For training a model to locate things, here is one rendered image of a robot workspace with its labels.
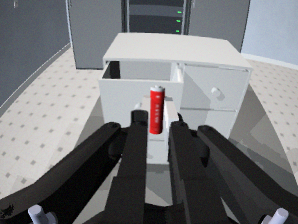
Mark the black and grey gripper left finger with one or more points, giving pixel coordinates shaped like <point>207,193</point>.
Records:
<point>59,196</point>

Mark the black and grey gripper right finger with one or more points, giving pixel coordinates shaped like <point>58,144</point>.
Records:
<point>247,190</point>

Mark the white drawer front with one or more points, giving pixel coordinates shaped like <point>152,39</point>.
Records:
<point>220,119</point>
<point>199,80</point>
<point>157,152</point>
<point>157,136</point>
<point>122,85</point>

